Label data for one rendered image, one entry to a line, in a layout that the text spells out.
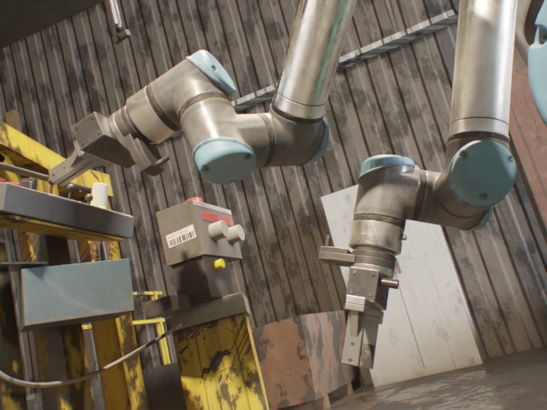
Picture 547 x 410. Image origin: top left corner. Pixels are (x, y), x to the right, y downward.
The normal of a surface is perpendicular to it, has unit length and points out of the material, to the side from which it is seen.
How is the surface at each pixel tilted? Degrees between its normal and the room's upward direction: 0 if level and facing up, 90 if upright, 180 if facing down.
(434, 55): 90
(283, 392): 106
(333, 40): 143
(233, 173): 164
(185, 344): 90
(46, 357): 90
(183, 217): 90
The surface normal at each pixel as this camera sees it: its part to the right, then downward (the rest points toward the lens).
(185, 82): -0.36, -0.30
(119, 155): 0.41, 0.85
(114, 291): 0.40, -0.24
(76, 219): 0.93, 0.00
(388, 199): 0.12, -0.20
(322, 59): 0.26, 0.57
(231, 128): 0.44, -0.56
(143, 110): -0.25, 0.04
